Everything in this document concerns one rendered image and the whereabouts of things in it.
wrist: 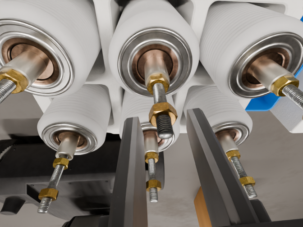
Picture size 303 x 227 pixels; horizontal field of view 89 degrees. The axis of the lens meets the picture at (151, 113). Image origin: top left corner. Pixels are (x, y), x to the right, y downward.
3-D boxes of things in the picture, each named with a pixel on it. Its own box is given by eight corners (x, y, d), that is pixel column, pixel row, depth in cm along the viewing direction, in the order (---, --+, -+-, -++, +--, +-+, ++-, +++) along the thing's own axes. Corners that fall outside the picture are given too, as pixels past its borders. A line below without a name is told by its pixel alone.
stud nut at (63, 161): (55, 156, 20) (52, 162, 19) (69, 157, 20) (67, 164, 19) (55, 163, 21) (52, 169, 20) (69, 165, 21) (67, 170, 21)
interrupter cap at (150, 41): (190, 15, 13) (192, 17, 13) (191, 88, 18) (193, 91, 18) (105, 36, 14) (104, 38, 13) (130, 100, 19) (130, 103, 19)
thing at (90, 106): (91, 98, 40) (68, 161, 27) (64, 67, 34) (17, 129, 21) (124, 86, 38) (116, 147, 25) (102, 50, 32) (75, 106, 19)
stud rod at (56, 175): (62, 147, 21) (35, 211, 16) (70, 149, 21) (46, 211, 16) (62, 152, 22) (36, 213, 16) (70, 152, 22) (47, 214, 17)
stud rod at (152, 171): (153, 143, 23) (158, 199, 17) (153, 147, 23) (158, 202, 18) (147, 143, 23) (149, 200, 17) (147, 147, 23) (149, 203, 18)
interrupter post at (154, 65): (164, 52, 15) (169, 67, 13) (167, 73, 17) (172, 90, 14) (140, 57, 15) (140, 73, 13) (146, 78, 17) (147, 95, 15)
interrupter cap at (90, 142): (69, 156, 27) (67, 159, 26) (30, 129, 22) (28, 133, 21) (107, 144, 25) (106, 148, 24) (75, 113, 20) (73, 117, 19)
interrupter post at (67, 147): (71, 144, 24) (63, 163, 22) (59, 135, 23) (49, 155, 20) (83, 140, 24) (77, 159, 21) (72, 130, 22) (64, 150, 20)
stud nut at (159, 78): (152, 70, 13) (152, 75, 12) (170, 75, 13) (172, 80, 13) (144, 89, 14) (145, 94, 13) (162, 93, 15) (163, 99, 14)
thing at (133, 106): (166, 56, 34) (184, 113, 21) (166, 93, 40) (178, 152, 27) (122, 60, 34) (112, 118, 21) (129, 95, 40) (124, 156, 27)
